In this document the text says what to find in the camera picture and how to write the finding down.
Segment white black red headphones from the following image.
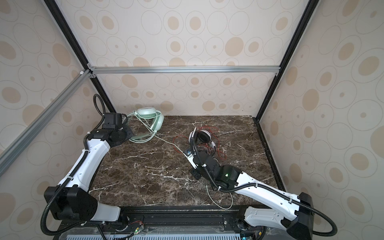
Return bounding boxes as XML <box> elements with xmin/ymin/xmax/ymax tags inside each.
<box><xmin>189</xmin><ymin>128</ymin><xmax>217</xmax><ymax>157</ymax></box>

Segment mint green headphones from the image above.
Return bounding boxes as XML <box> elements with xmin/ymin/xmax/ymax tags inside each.
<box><xmin>127</xmin><ymin>107</ymin><xmax>165</xmax><ymax>144</ymax></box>

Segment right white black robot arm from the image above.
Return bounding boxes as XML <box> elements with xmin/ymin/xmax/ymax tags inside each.
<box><xmin>184</xmin><ymin>150</ymin><xmax>338</xmax><ymax>240</ymax></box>

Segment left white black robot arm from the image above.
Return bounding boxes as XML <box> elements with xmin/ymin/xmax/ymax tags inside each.
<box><xmin>40</xmin><ymin>113</ymin><xmax>134</xmax><ymax>236</ymax></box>

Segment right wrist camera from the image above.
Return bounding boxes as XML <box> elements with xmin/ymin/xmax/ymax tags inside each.
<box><xmin>183</xmin><ymin>149</ymin><xmax>197</xmax><ymax>169</ymax></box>

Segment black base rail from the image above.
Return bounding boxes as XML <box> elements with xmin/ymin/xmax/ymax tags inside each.
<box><xmin>53</xmin><ymin>205</ymin><xmax>313</xmax><ymax>240</ymax></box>

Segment horizontal aluminium rail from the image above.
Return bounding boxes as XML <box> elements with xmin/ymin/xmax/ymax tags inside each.
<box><xmin>91</xmin><ymin>66</ymin><xmax>280</xmax><ymax>74</ymax></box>

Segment left diagonal aluminium rail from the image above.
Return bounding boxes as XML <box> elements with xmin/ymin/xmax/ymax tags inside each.
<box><xmin>1</xmin><ymin>70</ymin><xmax>90</xmax><ymax>175</ymax></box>

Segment left black frame post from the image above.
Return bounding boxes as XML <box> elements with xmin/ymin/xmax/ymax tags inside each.
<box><xmin>43</xmin><ymin>0</ymin><xmax>116</xmax><ymax>113</ymax></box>

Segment black frame post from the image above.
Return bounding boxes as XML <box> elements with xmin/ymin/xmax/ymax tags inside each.
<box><xmin>254</xmin><ymin>0</ymin><xmax>320</xmax><ymax>123</ymax></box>
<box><xmin>43</xmin><ymin>0</ymin><xmax>116</xmax><ymax>113</ymax></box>

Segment right black frame post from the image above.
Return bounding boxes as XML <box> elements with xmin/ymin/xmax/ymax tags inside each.
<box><xmin>254</xmin><ymin>0</ymin><xmax>320</xmax><ymax>123</ymax></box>

